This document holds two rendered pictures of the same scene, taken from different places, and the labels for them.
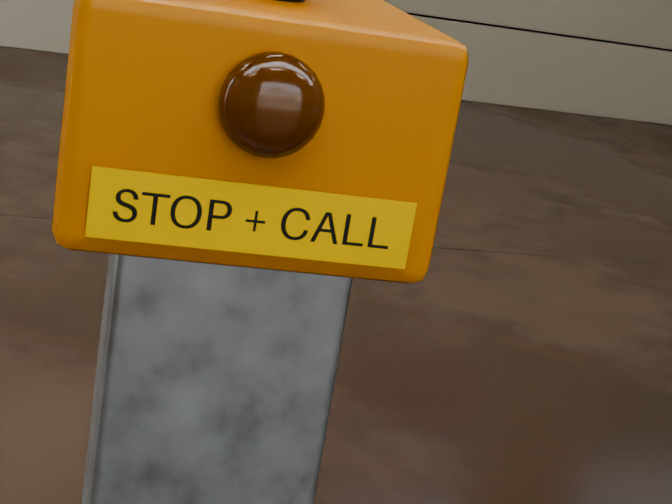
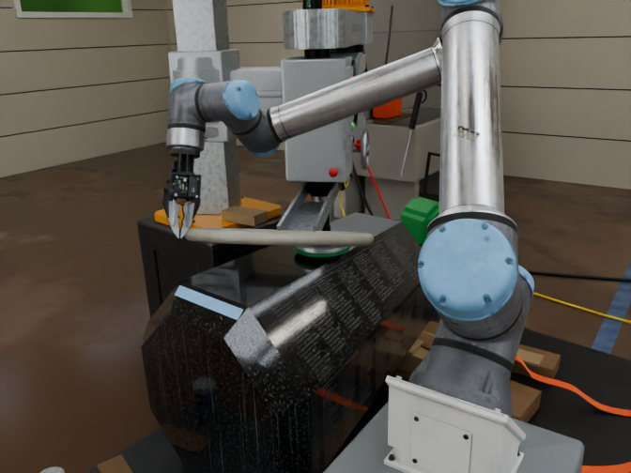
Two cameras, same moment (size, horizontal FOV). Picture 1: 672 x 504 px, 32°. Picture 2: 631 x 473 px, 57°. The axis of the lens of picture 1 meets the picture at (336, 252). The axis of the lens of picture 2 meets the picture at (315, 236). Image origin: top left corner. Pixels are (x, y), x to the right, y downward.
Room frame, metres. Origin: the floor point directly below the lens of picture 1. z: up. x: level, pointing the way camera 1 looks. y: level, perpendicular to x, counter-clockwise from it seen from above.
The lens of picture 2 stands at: (-0.20, -0.40, 1.63)
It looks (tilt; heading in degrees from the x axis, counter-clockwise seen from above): 20 degrees down; 324
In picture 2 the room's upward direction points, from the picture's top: 2 degrees counter-clockwise
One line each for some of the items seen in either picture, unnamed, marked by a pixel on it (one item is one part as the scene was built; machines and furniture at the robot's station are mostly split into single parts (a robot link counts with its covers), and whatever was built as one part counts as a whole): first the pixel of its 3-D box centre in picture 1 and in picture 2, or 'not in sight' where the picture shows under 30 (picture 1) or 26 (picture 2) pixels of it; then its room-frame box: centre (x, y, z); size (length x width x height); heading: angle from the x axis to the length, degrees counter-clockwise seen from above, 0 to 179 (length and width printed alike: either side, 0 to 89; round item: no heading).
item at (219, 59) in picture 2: not in sight; (207, 95); (2.39, -1.69, 1.36); 0.35 x 0.35 x 0.41
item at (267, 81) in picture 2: not in sight; (248, 92); (2.24, -1.82, 1.37); 0.74 x 0.34 x 0.25; 43
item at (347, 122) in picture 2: not in sight; (347, 110); (1.33, -1.68, 1.38); 0.08 x 0.03 x 0.28; 133
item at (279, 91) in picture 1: (272, 105); not in sight; (0.35, 0.03, 1.05); 0.03 x 0.02 x 0.03; 103
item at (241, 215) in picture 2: not in sight; (244, 215); (2.13, -1.70, 0.81); 0.20 x 0.10 x 0.05; 21
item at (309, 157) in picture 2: not in sight; (322, 118); (1.51, -1.71, 1.32); 0.36 x 0.22 x 0.45; 133
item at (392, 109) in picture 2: not in sight; (390, 101); (3.75, -4.21, 1.00); 0.50 x 0.22 x 0.33; 108
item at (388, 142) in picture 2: not in sight; (414, 160); (3.59, -4.39, 0.43); 1.30 x 0.62 x 0.86; 108
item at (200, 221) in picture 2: not in sight; (218, 212); (2.39, -1.69, 0.76); 0.49 x 0.49 x 0.05; 13
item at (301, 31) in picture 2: not in sight; (331, 33); (1.70, -1.91, 1.62); 0.96 x 0.25 x 0.17; 133
